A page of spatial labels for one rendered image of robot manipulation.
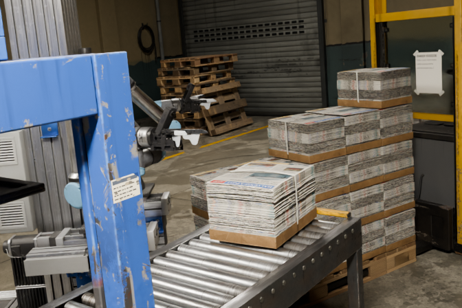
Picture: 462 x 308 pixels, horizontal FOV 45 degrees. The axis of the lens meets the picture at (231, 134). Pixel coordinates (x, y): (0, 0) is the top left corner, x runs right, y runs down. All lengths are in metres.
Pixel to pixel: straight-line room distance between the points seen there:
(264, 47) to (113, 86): 10.05
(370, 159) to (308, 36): 7.09
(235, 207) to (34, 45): 1.17
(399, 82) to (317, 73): 6.83
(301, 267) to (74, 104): 1.22
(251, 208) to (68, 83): 1.25
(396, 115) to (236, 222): 1.78
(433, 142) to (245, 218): 2.35
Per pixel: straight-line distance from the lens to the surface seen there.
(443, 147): 4.14
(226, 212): 2.10
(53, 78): 0.88
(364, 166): 3.46
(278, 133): 3.32
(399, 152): 3.67
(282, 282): 1.84
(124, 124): 0.97
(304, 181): 2.20
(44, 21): 2.61
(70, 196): 2.36
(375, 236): 3.63
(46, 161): 2.67
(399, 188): 3.72
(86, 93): 0.92
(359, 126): 3.39
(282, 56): 10.76
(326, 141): 3.21
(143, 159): 2.18
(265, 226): 2.03
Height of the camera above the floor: 1.55
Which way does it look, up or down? 10 degrees down
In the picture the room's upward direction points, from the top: 5 degrees counter-clockwise
